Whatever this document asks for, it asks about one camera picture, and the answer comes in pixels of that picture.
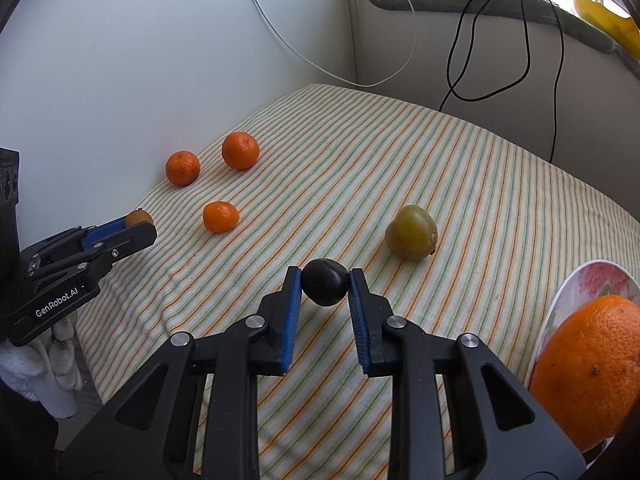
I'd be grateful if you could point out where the floral white plate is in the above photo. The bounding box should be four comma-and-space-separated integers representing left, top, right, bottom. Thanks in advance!
522, 259, 640, 467

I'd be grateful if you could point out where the white refrigerator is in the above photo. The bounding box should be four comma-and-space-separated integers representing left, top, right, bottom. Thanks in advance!
0, 0, 353, 271

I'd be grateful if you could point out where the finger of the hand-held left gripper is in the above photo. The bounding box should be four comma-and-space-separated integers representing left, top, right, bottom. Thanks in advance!
24, 222, 158, 282
20, 214, 133, 262

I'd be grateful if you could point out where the dark plum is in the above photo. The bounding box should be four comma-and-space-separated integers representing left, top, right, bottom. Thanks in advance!
301, 258, 350, 307

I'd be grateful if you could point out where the large orange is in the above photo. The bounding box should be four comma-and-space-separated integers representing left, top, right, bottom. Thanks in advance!
528, 295, 640, 454

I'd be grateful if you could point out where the yellow wavy bowl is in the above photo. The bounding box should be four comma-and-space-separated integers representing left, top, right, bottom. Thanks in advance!
572, 0, 640, 60

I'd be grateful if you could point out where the yellow-green round fruit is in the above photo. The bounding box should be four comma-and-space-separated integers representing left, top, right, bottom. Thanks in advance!
384, 204, 439, 262

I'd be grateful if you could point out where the brown kiwi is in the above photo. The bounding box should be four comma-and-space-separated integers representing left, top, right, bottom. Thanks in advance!
125, 208, 155, 229

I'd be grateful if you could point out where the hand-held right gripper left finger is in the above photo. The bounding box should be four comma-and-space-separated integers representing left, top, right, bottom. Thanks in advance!
57, 266, 303, 480

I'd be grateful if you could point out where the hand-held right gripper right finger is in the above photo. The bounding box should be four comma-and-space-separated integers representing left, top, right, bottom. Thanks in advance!
348, 267, 587, 480

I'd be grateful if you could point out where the black cable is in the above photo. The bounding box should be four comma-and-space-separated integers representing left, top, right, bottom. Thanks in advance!
438, 0, 532, 113
520, 0, 567, 163

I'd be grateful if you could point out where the small tangerine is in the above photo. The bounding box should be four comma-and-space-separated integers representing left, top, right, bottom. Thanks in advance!
221, 131, 261, 170
165, 150, 201, 187
202, 201, 240, 234

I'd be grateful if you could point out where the white fluffy cloth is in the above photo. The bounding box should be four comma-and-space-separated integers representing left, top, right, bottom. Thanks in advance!
0, 317, 85, 419

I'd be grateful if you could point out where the white cable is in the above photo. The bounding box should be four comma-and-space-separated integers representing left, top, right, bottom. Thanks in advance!
234, 0, 419, 89

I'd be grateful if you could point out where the striped tablecloth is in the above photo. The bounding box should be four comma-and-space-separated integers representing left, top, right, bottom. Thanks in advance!
75, 83, 640, 473

